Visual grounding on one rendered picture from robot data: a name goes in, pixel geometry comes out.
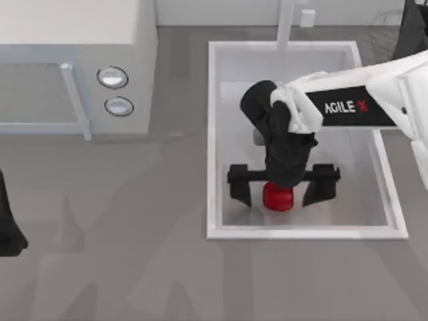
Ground white sink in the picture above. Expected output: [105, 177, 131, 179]
[205, 40, 410, 241]

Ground red cup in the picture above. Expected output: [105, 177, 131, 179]
[261, 182, 295, 213]

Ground glass microwave door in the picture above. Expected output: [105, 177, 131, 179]
[0, 62, 84, 134]

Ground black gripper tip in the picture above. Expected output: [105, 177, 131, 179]
[0, 169, 29, 258]

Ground large round microwave knob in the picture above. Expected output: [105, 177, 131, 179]
[96, 65, 130, 90]

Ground small white tap lever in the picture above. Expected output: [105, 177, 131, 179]
[300, 9, 316, 28]

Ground small round microwave knob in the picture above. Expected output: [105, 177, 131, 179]
[104, 96, 135, 118]

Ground pale microwave oven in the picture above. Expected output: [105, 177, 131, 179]
[0, 0, 158, 142]

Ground pale microwave door handle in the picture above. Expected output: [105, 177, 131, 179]
[59, 62, 92, 141]

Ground tall white tap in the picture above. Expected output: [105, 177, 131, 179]
[276, 0, 296, 51]

